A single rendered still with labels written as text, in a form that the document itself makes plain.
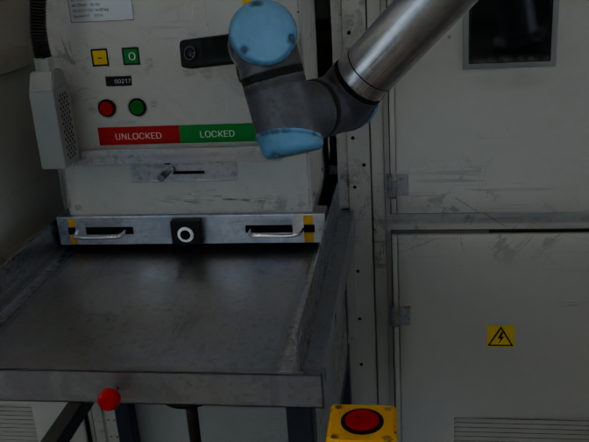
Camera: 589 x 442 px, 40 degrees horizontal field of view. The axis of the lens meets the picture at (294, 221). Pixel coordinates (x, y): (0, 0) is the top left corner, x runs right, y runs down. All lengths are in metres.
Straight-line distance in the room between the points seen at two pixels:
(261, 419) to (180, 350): 0.82
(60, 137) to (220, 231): 0.35
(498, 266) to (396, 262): 0.22
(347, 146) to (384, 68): 0.58
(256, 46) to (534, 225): 0.89
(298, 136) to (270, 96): 0.07
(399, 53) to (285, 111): 0.18
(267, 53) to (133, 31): 0.48
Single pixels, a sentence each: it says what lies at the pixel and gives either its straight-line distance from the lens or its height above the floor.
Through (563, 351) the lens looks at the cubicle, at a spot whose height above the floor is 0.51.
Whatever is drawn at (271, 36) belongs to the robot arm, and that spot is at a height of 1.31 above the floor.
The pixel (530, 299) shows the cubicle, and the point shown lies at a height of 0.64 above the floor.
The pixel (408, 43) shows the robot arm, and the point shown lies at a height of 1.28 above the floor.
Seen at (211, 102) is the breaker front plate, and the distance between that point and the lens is 1.53.
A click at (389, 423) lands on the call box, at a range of 0.98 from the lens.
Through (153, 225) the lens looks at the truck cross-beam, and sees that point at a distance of 1.62.
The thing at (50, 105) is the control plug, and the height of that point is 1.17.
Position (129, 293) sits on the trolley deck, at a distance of 1.49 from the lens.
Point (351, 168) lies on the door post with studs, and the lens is 1.76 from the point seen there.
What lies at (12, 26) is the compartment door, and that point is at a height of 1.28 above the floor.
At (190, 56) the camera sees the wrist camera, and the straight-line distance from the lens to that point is 1.34.
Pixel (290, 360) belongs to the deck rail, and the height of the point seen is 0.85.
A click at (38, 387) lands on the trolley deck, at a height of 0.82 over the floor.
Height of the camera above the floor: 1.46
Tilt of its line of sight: 20 degrees down
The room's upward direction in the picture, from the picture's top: 4 degrees counter-clockwise
